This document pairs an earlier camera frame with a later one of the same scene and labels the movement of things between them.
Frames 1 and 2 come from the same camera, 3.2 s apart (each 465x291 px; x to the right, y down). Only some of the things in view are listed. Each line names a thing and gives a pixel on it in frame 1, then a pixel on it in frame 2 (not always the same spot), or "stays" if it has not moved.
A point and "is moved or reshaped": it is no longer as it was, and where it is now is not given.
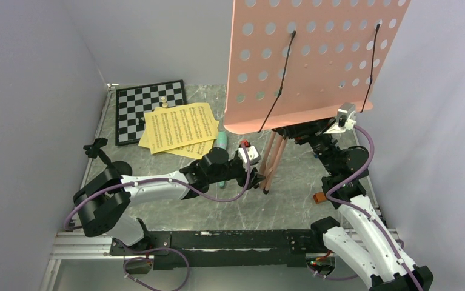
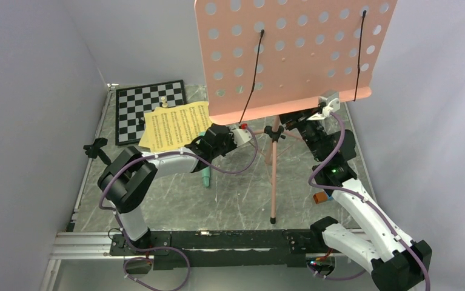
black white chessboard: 133,102 stays
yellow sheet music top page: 173,128 stays
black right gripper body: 324,145 → 312,131
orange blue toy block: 319,197 stays
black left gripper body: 233,170 → 228,145
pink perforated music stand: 293,62 is moved or reshaped
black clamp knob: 93,151 stays
